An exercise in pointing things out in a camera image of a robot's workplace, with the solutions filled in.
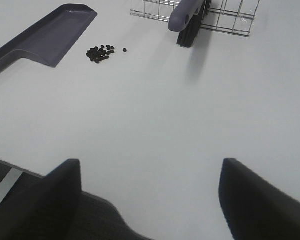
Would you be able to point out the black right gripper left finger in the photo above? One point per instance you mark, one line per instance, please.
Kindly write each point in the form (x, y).
(47, 209)

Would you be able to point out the pile of coffee beans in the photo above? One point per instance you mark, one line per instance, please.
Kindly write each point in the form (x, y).
(98, 54)

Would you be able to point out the metal wire rack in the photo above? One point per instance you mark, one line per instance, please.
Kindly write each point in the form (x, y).
(235, 17)

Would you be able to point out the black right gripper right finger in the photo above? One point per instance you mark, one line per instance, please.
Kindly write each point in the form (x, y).
(253, 208)

